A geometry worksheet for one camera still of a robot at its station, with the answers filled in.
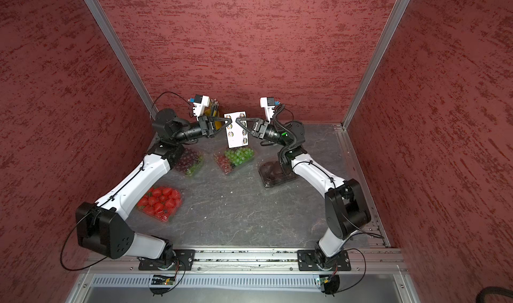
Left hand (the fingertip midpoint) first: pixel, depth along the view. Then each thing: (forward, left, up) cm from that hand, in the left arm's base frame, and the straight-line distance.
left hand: (230, 125), depth 65 cm
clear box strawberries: (-14, +33, -34) cm, 49 cm away
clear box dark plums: (+3, -15, -37) cm, 40 cm away
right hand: (0, -2, 0) cm, 2 cm away
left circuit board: (-40, +27, -42) cm, 64 cm away
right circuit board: (-41, -36, -39) cm, 67 cm away
